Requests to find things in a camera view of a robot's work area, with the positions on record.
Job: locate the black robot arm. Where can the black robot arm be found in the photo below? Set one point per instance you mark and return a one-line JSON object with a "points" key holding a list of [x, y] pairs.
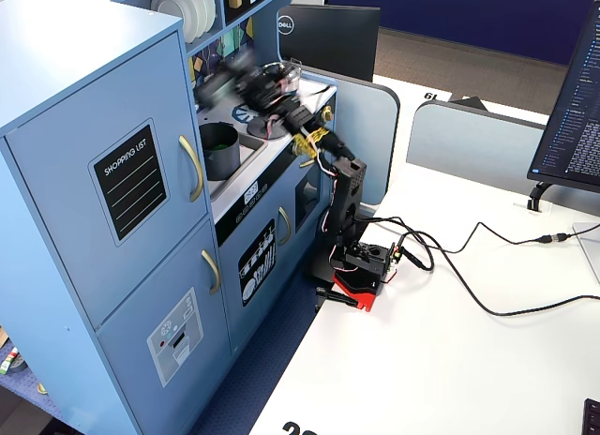
{"points": [[347, 191]]}

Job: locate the black Dell monitor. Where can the black Dell monitor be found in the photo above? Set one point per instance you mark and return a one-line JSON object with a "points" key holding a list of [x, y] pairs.
{"points": [[337, 36]]}

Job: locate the white toy plate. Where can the white toy plate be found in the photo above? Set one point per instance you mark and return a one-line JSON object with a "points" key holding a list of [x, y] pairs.
{"points": [[171, 8], [212, 8], [200, 13]]}

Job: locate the black table clamp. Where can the black table clamp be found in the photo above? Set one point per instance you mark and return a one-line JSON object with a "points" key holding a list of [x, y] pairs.
{"points": [[335, 296]]}

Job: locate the blue toy kitchen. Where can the blue toy kitchen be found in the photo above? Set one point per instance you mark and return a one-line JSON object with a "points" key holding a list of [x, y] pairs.
{"points": [[70, 79]]}

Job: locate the printed number table label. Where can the printed number table label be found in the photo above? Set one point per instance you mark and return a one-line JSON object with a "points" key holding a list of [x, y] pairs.
{"points": [[297, 429], [431, 96]]}

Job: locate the gray rounded desk divider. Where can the gray rounded desk divider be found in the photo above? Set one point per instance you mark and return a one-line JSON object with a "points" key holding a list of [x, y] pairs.
{"points": [[370, 125]]}

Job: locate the black keyboard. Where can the black keyboard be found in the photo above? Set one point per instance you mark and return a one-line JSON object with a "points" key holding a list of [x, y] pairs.
{"points": [[593, 418]]}

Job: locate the dark gray tape roll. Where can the dark gray tape roll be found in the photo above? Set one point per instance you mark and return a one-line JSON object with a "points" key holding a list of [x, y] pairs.
{"points": [[19, 365]]}

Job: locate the monitor showing code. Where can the monitor showing code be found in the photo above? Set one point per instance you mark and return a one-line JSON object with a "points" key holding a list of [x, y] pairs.
{"points": [[576, 125]]}

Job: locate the green white small package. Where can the green white small package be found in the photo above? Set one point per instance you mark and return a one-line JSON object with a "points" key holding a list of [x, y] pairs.
{"points": [[7, 362]]}

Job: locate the red black robot base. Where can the red black robot base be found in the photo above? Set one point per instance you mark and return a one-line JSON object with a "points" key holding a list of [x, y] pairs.
{"points": [[356, 289]]}

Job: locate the green peas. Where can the green peas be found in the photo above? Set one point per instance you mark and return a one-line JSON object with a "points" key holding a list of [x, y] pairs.
{"points": [[219, 148]]}

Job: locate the gray long desk divider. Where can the gray long desk divider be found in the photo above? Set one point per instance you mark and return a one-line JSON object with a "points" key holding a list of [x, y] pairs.
{"points": [[469, 144]]}

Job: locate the gold stove knob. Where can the gold stove knob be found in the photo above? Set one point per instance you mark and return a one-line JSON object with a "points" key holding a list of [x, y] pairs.
{"points": [[326, 113], [296, 149]]}

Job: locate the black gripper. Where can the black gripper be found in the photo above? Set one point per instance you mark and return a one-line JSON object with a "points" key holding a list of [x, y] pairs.
{"points": [[224, 80]]}

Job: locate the gray toy pot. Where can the gray toy pot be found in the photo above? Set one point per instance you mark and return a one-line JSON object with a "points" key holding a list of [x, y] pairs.
{"points": [[225, 165]]}

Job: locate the light gray flat device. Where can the light gray flat device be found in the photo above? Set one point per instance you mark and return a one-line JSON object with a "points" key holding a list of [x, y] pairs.
{"points": [[591, 247]]}

